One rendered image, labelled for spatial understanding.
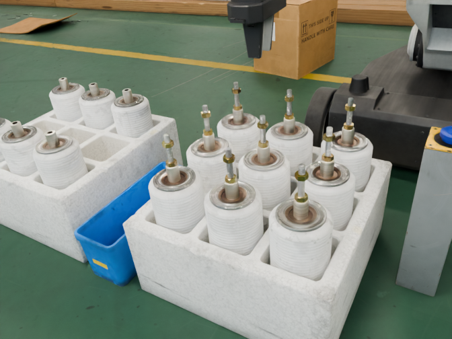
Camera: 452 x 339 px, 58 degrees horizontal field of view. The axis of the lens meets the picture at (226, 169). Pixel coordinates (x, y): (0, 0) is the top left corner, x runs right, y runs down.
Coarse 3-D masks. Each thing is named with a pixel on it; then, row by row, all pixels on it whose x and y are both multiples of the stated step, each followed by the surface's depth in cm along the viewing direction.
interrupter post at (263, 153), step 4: (260, 148) 72; (264, 148) 72; (268, 148) 73; (260, 152) 73; (264, 152) 73; (268, 152) 73; (260, 156) 73; (264, 156) 73; (268, 156) 73; (260, 160) 74; (264, 160) 73; (268, 160) 74
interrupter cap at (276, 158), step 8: (248, 152) 77; (256, 152) 76; (272, 152) 76; (280, 152) 76; (248, 160) 74; (256, 160) 75; (272, 160) 74; (280, 160) 74; (256, 168) 72; (264, 168) 72; (272, 168) 72
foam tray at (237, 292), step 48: (384, 192) 82; (144, 240) 73; (192, 240) 69; (336, 240) 67; (144, 288) 83; (192, 288) 73; (240, 288) 65; (288, 288) 59; (336, 288) 58; (288, 336) 66; (336, 336) 68
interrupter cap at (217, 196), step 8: (224, 184) 69; (240, 184) 68; (248, 184) 68; (216, 192) 67; (224, 192) 67; (240, 192) 67; (248, 192) 66; (216, 200) 65; (224, 200) 65; (232, 200) 65; (240, 200) 65; (248, 200) 65; (224, 208) 63; (232, 208) 63; (240, 208) 63
